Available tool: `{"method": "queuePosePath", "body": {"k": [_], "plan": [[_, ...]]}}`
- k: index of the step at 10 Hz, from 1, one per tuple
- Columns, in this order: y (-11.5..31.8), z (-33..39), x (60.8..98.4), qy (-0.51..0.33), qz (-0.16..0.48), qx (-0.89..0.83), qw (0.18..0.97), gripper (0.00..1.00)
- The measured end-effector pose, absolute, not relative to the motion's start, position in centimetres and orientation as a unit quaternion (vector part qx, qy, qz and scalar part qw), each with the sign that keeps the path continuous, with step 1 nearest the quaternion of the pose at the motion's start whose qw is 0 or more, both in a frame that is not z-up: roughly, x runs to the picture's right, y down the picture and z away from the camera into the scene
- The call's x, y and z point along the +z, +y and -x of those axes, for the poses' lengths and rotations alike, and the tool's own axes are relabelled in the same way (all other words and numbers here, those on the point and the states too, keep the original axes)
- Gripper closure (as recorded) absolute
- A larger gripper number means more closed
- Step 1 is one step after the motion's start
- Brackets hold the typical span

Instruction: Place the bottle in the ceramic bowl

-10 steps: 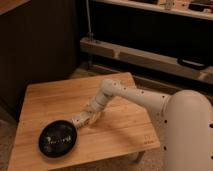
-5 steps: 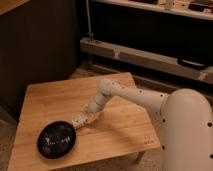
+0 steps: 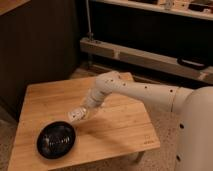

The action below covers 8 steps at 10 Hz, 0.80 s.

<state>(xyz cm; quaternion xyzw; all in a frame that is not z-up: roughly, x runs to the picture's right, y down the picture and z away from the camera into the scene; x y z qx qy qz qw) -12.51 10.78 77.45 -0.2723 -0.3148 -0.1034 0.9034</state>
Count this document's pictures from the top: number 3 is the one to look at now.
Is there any black ceramic bowl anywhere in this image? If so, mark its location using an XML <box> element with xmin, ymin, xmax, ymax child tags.
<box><xmin>36</xmin><ymin>121</ymin><xmax>76</xmax><ymax>159</ymax></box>

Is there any wooden table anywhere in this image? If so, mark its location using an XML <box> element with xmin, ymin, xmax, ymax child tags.
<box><xmin>8</xmin><ymin>77</ymin><xmax>160</xmax><ymax>171</ymax></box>

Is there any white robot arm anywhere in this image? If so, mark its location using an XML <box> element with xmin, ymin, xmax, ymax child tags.
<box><xmin>83</xmin><ymin>71</ymin><xmax>213</xmax><ymax>171</ymax></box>

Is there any metal pole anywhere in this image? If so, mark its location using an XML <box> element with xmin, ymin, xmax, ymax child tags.
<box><xmin>85</xmin><ymin>0</ymin><xmax>93</xmax><ymax>41</ymax></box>

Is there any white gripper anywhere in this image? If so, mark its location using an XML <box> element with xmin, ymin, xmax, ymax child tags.
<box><xmin>83</xmin><ymin>91</ymin><xmax>104</xmax><ymax>109</ymax></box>

